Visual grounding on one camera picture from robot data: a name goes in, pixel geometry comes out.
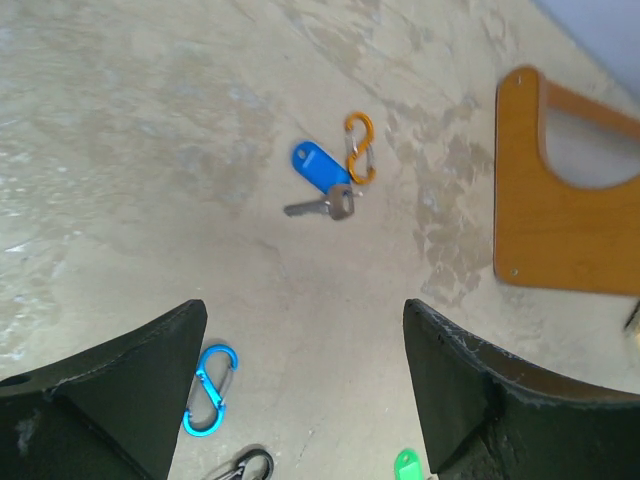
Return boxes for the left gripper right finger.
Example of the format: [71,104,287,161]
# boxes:
[403,299,639,479]

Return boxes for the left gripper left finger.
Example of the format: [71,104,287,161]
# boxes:
[1,300,207,479]

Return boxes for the orange S carabiner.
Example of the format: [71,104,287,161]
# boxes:
[344,111,377,185]

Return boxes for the key with blue tag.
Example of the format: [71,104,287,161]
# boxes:
[283,141,355,221]

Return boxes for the key with green tag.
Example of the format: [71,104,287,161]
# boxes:
[394,448,424,480]

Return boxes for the blue S carabiner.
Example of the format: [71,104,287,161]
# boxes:
[182,344,239,437]

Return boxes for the black S carabiner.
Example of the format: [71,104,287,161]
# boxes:
[205,448,275,480]

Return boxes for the wooden shelf rack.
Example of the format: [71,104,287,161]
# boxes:
[493,65,639,297]

